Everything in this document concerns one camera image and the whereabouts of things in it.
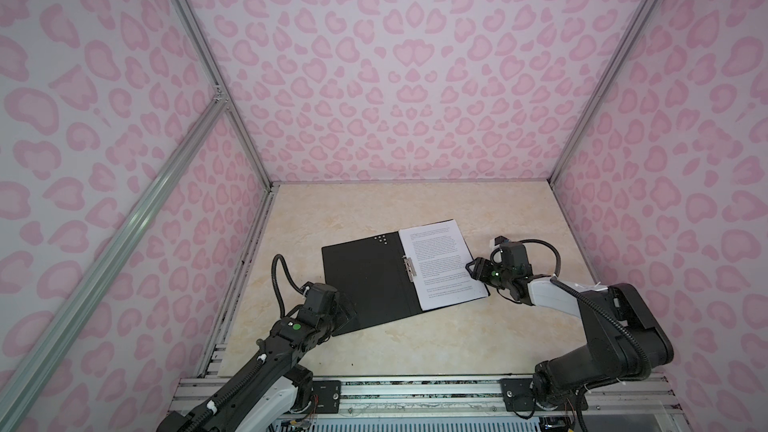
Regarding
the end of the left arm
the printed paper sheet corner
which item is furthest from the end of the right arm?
the end of the left arm

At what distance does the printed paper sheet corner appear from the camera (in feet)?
3.01

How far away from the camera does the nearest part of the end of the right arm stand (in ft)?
2.30

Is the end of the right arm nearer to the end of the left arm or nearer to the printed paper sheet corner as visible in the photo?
the printed paper sheet corner

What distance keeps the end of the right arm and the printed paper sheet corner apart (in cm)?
3
